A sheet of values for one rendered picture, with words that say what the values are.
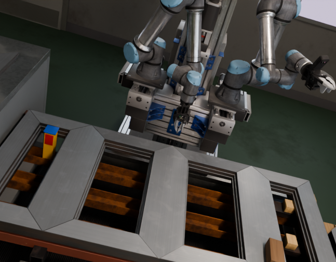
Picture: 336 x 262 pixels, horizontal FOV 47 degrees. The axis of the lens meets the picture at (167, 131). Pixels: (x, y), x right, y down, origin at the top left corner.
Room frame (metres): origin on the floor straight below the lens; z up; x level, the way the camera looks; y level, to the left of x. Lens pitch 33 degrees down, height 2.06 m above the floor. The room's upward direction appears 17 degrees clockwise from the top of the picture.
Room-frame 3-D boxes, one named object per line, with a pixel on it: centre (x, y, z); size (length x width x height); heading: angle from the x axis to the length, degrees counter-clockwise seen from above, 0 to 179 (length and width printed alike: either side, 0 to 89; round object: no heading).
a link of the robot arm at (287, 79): (1.93, -0.51, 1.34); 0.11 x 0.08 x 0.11; 116
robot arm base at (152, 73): (2.12, 0.21, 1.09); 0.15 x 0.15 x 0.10
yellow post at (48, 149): (1.52, 0.55, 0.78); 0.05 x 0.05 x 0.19; 4
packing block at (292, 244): (1.34, -0.70, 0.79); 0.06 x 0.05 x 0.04; 4
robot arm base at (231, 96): (2.12, -0.28, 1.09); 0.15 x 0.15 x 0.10
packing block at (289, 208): (1.60, -0.72, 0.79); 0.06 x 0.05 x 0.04; 4
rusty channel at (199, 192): (1.56, -0.06, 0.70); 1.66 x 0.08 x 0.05; 94
